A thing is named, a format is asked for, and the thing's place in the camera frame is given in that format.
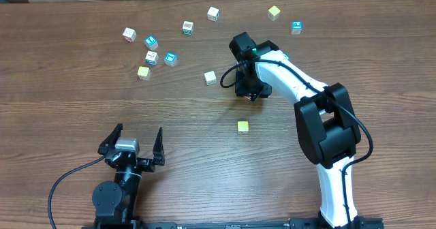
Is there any blue I wooden block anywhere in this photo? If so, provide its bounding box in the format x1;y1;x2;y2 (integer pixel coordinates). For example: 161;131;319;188
145;51;159;65

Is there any blue-top wooden block upper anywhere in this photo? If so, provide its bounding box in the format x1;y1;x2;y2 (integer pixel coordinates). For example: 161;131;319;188
144;35;158;50

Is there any plain-top wooden block far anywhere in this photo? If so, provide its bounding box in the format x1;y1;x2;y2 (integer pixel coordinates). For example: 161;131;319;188
207;7;219;22

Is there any blue-top wooden block lower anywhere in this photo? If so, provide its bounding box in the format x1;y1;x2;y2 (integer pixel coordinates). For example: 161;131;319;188
164;52;178;67

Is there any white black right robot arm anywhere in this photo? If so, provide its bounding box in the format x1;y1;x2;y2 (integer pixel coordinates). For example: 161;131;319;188
229;32;365;228

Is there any blue-top wooden block right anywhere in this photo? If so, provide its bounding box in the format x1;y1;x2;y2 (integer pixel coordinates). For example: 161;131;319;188
291;20;302;35

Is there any yellow-top wooden block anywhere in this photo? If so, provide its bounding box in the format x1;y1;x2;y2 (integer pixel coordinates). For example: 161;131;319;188
237;121;249;134
137;66;151;80
267;5;281;21

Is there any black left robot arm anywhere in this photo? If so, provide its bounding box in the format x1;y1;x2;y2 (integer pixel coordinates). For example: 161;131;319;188
92;123;166;228

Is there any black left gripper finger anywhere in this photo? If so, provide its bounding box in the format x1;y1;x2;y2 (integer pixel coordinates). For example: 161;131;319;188
153;127;166;166
97;123;123;155

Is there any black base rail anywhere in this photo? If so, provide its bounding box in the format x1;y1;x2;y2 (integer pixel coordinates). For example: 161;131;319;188
81;215;385;229

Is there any green B wooden block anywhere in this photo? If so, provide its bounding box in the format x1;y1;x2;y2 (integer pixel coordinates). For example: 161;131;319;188
182;21;193;35

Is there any yellow-sided plain-top wooden block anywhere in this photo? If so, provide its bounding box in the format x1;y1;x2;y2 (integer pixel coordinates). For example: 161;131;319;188
204;71;217;85

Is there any blue-top wooden block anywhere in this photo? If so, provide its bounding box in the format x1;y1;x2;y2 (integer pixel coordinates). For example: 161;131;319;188
164;52;178;67
291;20;302;35
144;35;158;50

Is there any red U wooden block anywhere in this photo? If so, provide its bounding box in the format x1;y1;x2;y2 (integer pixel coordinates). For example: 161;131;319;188
123;27;137;42

